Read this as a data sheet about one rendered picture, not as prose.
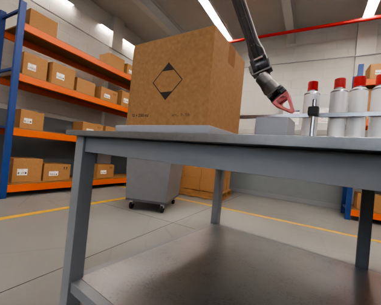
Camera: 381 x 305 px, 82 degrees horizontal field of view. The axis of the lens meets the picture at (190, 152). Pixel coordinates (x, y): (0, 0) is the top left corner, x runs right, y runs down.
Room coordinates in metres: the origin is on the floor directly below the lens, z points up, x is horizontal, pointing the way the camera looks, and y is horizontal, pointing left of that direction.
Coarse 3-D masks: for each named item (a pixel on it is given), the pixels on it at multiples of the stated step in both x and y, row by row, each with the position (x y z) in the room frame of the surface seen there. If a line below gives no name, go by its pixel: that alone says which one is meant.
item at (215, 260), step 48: (96, 144) 0.85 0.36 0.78; (144, 144) 0.69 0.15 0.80; (192, 144) 0.58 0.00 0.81; (192, 240) 1.45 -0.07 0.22; (240, 240) 1.53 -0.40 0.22; (96, 288) 0.87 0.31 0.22; (144, 288) 0.90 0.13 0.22; (192, 288) 0.93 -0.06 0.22; (240, 288) 0.97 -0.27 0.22; (288, 288) 1.00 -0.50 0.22; (336, 288) 1.04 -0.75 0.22
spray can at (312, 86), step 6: (312, 84) 0.79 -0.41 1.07; (312, 90) 0.79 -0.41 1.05; (306, 96) 0.79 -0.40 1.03; (312, 96) 0.78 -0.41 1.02; (318, 96) 0.78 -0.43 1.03; (306, 102) 0.79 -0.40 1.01; (318, 102) 0.78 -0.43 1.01; (306, 108) 0.79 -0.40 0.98; (306, 120) 0.78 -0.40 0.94; (306, 126) 0.78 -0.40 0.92; (306, 132) 0.78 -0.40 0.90
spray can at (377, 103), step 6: (378, 78) 0.68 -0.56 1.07; (378, 84) 0.68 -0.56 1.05; (372, 90) 0.69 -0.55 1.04; (378, 90) 0.67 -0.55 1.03; (372, 96) 0.69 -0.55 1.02; (378, 96) 0.67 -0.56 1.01; (372, 102) 0.69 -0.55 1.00; (378, 102) 0.67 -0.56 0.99; (372, 108) 0.69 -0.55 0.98; (378, 108) 0.67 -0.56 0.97; (372, 120) 0.68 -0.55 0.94; (378, 120) 0.67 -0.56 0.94; (372, 126) 0.68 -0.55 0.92; (378, 126) 0.67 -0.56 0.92; (372, 132) 0.68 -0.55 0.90; (378, 132) 0.67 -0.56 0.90
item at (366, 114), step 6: (264, 114) 0.86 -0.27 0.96; (270, 114) 0.84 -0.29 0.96; (276, 114) 0.83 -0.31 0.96; (282, 114) 0.82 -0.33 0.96; (288, 114) 0.80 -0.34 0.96; (294, 114) 0.79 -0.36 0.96; (300, 114) 0.78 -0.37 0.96; (306, 114) 0.77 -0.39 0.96; (324, 114) 0.74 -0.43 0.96; (330, 114) 0.73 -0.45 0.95; (336, 114) 0.72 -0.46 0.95; (342, 114) 0.71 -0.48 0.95; (348, 114) 0.70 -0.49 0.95; (354, 114) 0.69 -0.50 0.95; (360, 114) 0.68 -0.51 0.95; (366, 114) 0.67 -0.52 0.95; (372, 114) 0.66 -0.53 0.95; (378, 114) 0.66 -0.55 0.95
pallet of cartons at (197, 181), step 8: (184, 168) 4.22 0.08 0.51; (192, 168) 4.15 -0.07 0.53; (200, 168) 4.09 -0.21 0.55; (208, 168) 4.03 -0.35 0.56; (184, 176) 4.21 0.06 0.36; (192, 176) 4.14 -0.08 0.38; (200, 176) 4.08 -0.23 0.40; (208, 176) 4.02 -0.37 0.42; (224, 176) 4.21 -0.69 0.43; (184, 184) 4.20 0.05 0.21; (192, 184) 4.14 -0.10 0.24; (200, 184) 4.08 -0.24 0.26; (208, 184) 4.02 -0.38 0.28; (224, 184) 4.28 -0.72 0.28; (184, 192) 4.20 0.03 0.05; (192, 192) 4.14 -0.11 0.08; (200, 192) 4.08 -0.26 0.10; (208, 192) 4.02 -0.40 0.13; (224, 192) 4.10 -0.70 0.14
